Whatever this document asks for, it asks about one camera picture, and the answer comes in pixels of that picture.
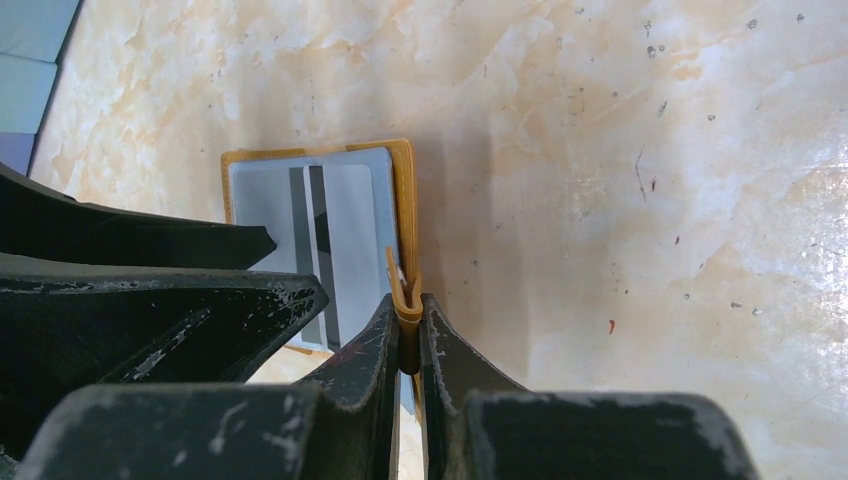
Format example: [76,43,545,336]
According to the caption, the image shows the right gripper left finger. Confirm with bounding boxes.
[295,294,399,479]

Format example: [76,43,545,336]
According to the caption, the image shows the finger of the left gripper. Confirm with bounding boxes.
[1,165,276,270]
[1,254,328,458]

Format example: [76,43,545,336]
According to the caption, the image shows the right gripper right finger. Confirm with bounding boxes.
[419,294,527,479]

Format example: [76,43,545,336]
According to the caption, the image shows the grey striped credit card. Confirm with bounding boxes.
[223,147,398,351]

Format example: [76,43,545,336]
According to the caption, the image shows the blue compartment organizer box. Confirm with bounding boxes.
[1,0,80,176]

